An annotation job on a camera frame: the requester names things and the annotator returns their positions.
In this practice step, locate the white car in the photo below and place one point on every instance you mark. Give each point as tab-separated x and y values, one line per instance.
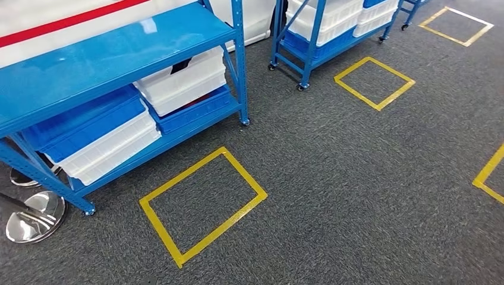
258	15

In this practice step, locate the blue wheeled shelf cart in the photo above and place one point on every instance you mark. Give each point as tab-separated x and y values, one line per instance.
312	47
411	13

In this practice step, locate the yellow floor tape square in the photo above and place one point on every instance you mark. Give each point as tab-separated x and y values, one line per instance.
197	168

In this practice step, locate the blue metal shelf rack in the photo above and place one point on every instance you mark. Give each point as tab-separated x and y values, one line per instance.
98	59

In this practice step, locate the red barrier belt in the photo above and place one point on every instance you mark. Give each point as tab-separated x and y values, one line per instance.
59	25

